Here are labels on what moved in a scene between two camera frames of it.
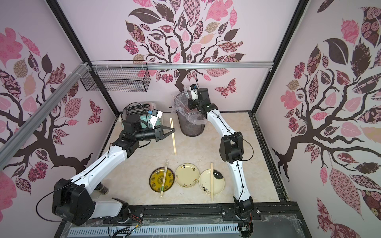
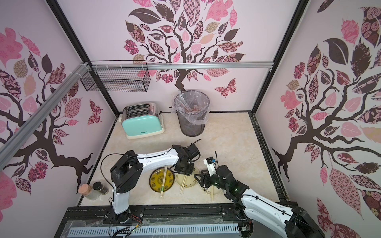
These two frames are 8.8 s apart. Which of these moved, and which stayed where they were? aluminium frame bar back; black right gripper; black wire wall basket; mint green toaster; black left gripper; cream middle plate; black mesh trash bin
Moved: black right gripper; black left gripper
Stayed: mint green toaster; cream middle plate; black mesh trash bin; aluminium frame bar back; black wire wall basket
